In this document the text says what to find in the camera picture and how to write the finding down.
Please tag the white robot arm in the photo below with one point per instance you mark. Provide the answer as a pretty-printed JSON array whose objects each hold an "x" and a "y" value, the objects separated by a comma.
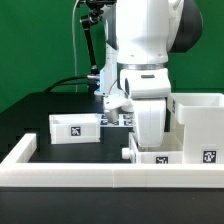
[{"x": 140, "y": 34}]

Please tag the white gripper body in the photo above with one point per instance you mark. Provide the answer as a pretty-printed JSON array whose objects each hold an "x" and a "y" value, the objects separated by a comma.
[{"x": 144, "y": 94}]

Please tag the white front drawer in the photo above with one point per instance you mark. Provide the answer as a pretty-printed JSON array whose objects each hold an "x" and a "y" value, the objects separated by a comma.
[{"x": 169, "y": 152}]

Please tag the marker tag sheet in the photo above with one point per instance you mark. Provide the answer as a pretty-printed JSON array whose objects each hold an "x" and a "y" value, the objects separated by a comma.
[{"x": 124, "y": 120}]

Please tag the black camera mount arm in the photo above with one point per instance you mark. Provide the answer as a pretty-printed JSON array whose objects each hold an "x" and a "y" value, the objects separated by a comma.
[{"x": 99, "y": 10}]

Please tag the white fence wall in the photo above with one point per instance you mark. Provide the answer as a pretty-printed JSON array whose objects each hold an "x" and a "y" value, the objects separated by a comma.
[{"x": 17, "y": 171}]

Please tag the white drawer cabinet box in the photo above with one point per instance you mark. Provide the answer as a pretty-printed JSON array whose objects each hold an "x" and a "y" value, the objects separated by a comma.
[{"x": 197, "y": 120}]

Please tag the white drawer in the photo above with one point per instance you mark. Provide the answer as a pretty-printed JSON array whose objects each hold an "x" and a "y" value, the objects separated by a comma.
[
  {"x": 74, "y": 128},
  {"x": 169, "y": 152}
]

